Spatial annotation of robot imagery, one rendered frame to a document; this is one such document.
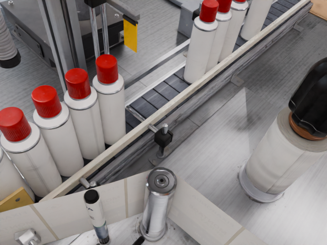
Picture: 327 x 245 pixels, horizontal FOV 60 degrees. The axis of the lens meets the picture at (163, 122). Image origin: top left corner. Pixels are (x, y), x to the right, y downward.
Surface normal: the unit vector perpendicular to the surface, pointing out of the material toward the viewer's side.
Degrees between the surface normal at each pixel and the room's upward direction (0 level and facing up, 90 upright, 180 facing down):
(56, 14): 90
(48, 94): 2
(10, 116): 3
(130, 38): 90
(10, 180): 90
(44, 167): 90
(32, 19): 4
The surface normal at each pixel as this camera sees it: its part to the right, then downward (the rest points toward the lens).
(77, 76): 0.06, -0.63
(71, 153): 0.69, 0.62
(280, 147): -0.85, 0.38
